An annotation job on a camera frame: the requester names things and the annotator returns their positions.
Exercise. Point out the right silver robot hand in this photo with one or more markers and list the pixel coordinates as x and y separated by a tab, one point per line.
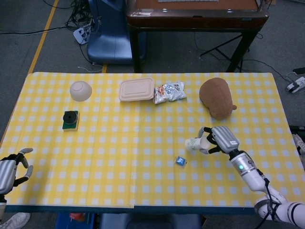
224	139

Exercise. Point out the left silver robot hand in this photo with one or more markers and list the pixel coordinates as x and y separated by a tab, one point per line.
6	174

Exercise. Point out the white floral paper cup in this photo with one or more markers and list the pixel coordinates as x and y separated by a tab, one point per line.
194	143

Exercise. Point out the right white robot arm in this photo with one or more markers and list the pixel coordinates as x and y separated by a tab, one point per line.
247	173

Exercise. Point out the brown plush capybara toy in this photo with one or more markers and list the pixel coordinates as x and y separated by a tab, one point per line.
215	97

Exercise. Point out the white shoe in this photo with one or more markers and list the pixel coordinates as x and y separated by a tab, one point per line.
15	220

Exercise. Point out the small blue wrapped packet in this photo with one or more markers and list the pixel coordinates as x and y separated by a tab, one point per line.
180	161

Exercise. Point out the silver snack bag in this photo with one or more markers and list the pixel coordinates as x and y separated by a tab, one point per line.
169	93

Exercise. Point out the blue plastic crate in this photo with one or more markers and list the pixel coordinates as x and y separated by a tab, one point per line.
63	221

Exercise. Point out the yellow green sponge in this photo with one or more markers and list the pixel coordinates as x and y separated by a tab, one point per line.
71	127

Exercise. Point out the black round disc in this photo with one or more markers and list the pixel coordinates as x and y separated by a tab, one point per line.
69	117

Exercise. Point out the beige lidded food container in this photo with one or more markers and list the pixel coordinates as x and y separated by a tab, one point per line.
135	89

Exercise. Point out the yellow checked tablecloth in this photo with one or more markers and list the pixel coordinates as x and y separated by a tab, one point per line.
119	155

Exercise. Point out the white upturned bowl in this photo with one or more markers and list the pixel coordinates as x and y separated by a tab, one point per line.
80	91

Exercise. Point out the dark wooden mahjong table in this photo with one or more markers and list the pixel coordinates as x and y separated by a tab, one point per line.
197	20

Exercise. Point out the blue plastic chair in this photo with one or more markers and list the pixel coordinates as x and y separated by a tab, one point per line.
109	47

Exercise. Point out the white power strip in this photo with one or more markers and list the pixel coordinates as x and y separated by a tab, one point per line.
81	35

